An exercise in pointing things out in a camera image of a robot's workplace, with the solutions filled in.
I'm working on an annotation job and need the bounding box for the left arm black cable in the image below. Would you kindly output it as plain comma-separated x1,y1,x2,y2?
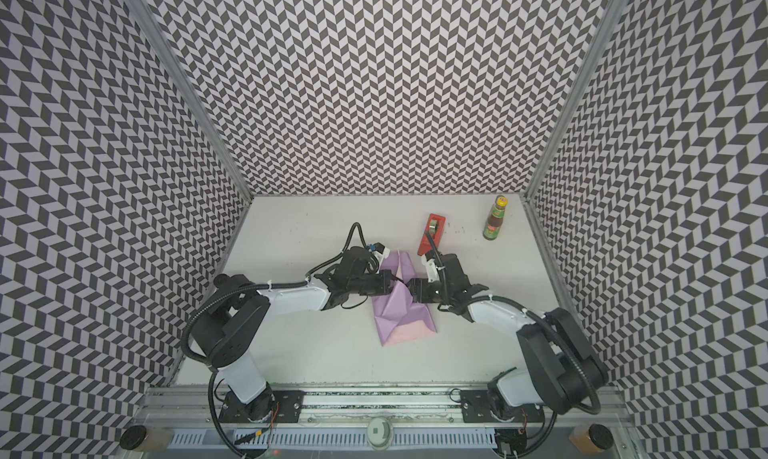
206,368,248,459

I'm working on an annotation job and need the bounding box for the pink wrapping paper sheet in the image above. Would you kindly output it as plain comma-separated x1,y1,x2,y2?
373,251,437,347

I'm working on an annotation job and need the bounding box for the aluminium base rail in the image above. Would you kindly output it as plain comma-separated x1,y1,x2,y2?
134,384,631,430

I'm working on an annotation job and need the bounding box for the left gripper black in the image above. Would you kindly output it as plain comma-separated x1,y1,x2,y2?
350,270,407,297

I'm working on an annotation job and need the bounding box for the round white button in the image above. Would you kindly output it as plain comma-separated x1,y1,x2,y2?
366,417,394,450

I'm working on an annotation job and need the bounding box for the left corner jar black lid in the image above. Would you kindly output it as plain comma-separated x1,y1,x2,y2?
119,425,174,452

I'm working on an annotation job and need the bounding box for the corner jar black lid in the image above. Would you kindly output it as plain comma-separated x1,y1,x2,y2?
119,425,174,452
569,424,615,454

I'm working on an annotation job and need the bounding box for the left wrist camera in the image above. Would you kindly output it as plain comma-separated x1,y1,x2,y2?
366,242,390,264

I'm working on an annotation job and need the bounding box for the small jar black lid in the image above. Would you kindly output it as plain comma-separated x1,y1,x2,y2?
213,273,231,291

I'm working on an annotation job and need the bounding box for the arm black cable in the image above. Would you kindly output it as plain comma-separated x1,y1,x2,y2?
479,294,604,415
206,368,248,459

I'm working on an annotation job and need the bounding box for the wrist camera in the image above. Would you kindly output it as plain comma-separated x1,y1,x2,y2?
421,255,440,283
366,242,390,264

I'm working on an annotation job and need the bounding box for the right corner jar black lid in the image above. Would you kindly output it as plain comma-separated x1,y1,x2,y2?
569,424,615,454

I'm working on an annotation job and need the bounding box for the red tape dispenser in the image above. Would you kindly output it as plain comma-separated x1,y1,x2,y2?
417,214,446,256

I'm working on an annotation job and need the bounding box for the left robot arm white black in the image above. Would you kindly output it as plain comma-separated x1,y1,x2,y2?
181,243,395,422

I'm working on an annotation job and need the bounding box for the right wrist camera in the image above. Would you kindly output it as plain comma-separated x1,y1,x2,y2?
421,255,440,283

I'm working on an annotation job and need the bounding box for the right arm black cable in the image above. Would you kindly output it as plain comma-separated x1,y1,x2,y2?
479,294,604,415

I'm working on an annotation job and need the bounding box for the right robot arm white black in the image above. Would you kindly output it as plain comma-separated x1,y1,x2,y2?
405,252,608,421

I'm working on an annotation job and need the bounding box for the green sauce bottle yellow cap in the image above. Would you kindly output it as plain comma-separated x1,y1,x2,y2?
482,195,508,241

